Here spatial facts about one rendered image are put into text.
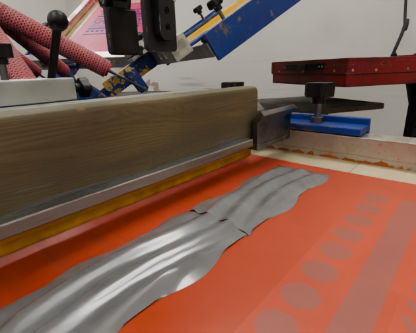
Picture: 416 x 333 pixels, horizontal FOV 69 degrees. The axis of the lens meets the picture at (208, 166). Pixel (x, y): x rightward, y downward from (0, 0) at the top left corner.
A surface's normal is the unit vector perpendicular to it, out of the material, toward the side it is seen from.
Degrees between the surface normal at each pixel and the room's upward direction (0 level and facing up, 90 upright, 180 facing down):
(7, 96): 90
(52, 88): 90
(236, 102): 90
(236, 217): 33
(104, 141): 90
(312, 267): 0
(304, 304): 0
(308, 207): 0
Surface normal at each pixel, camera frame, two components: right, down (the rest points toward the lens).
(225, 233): 0.40, -0.70
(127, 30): 0.75, 0.19
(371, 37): -0.65, 0.25
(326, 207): -0.03, -0.95
